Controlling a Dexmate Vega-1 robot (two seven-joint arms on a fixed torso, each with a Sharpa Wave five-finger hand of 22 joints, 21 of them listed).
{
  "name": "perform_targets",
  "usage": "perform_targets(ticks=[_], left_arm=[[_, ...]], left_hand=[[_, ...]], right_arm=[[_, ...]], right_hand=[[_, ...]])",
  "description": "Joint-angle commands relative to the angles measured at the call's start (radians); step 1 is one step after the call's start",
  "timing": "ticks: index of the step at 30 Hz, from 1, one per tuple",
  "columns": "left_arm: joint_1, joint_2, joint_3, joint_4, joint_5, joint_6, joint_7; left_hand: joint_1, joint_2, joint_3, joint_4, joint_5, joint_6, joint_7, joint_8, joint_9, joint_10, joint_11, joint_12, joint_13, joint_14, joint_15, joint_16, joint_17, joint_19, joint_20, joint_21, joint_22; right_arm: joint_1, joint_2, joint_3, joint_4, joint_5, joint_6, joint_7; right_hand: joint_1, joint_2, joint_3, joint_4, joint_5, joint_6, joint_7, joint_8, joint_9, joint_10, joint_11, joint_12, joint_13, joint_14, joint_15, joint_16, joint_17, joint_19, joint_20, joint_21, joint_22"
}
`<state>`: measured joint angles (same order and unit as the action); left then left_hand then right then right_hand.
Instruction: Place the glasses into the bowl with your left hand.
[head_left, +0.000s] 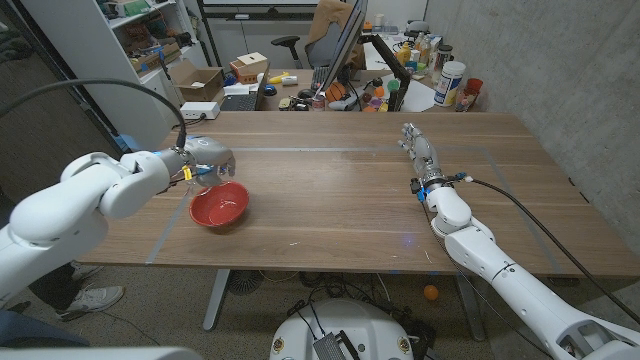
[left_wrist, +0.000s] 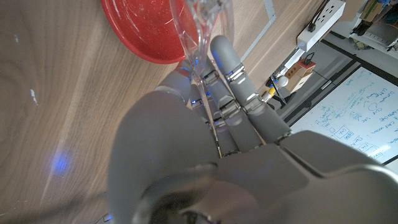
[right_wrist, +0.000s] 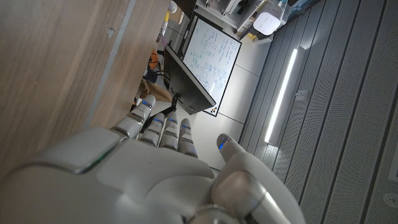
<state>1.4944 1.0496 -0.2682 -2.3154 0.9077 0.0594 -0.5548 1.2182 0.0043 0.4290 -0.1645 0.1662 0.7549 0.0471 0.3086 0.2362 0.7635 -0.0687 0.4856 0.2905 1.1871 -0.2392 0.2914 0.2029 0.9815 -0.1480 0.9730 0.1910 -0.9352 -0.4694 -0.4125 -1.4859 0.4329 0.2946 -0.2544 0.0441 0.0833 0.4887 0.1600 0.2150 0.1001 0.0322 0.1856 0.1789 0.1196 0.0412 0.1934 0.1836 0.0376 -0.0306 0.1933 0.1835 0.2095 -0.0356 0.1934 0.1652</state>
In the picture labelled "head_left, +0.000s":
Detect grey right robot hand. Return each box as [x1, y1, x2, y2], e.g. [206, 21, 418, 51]
[398, 122, 446, 192]

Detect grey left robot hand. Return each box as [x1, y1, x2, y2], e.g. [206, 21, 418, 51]
[169, 135, 237, 189]

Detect clear frame glasses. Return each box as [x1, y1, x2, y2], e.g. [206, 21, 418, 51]
[185, 164, 235, 190]

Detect red bowl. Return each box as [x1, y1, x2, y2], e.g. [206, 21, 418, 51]
[188, 180, 251, 229]

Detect white power box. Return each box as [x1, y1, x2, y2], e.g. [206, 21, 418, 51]
[179, 101, 221, 121]

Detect white paper sheet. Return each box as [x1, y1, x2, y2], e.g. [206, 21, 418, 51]
[399, 79, 437, 113]

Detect black laptop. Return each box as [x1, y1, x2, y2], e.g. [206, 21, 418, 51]
[219, 62, 272, 112]

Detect open cardboard box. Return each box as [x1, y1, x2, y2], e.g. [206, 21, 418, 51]
[168, 58, 226, 104]

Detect white canister blue label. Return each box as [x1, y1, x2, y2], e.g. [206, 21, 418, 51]
[433, 60, 467, 108]

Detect white game controller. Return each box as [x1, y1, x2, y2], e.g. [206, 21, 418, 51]
[328, 97, 359, 112]

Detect small wooden box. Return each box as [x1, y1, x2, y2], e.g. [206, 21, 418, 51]
[229, 51, 270, 85]

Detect orange toy basketball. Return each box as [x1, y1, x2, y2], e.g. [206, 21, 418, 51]
[324, 81, 347, 104]

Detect wooden desk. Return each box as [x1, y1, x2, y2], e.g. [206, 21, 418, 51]
[257, 67, 484, 113]

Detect round grey grille disc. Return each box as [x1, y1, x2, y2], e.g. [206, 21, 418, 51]
[227, 269, 265, 296]

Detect black computer monitor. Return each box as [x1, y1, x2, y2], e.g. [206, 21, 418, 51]
[319, 0, 370, 94]

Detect white shelf unit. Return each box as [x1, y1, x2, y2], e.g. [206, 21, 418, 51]
[19, 0, 211, 155]

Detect grey office chair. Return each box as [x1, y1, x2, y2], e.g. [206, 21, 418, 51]
[271, 0, 366, 70]

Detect grey metal table leg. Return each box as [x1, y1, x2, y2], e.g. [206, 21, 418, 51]
[202, 269, 231, 333]
[454, 273, 487, 342]

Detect tan jacket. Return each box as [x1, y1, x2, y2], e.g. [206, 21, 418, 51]
[305, 0, 366, 49]

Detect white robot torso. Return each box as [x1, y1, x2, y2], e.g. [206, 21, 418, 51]
[269, 298, 415, 360]

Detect person in dark trousers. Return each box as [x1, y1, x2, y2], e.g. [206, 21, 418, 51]
[0, 259, 126, 349]

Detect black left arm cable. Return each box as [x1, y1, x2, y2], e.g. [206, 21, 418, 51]
[0, 77, 189, 151]

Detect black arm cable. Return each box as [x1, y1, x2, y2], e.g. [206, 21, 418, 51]
[464, 175, 640, 325]
[0, 77, 189, 151]

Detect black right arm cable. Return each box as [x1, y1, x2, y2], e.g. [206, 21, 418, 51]
[464, 175, 640, 325]

